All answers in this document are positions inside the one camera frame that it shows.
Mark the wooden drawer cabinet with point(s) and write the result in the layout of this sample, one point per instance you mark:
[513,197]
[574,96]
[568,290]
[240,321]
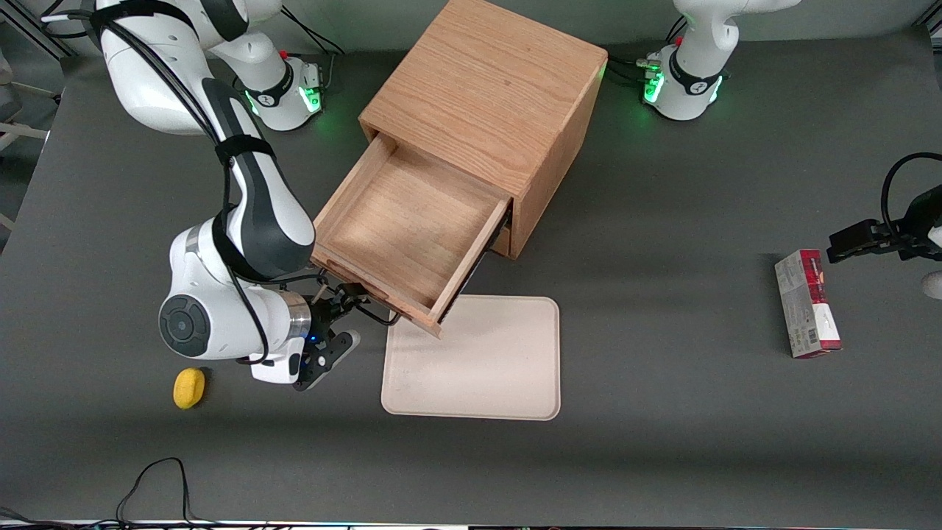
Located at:
[486,81]

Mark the beige plastic tray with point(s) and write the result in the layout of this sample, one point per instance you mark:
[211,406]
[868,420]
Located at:
[486,368]

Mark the white metal stand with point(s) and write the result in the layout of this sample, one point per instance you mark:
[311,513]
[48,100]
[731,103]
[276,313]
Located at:
[18,132]

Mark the grey aluminium frame bar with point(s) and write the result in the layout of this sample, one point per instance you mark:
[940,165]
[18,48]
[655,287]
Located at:
[37,29]
[929,23]

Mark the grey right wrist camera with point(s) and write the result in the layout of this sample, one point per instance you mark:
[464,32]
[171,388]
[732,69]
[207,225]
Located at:
[327,361]

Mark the yellow lemon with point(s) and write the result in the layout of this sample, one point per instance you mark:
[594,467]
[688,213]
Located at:
[189,388]

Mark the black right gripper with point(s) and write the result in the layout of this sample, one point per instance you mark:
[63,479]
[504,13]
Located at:
[324,311]

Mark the wooden drawer kept shut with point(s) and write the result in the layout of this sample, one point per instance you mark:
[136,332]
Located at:
[503,244]

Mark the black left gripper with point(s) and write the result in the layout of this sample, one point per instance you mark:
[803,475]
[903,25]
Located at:
[918,221]

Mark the red and white carton box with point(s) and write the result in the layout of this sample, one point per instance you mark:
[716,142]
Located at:
[806,309]

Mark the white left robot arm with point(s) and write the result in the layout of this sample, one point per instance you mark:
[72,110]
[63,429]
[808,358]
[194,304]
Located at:
[692,73]

